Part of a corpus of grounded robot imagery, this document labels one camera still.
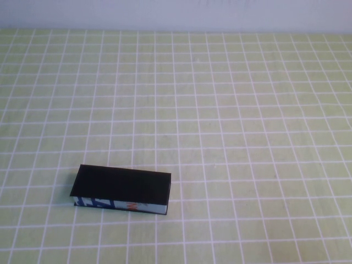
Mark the black printed glasses case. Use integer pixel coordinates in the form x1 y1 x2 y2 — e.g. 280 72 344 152
69 164 173 216

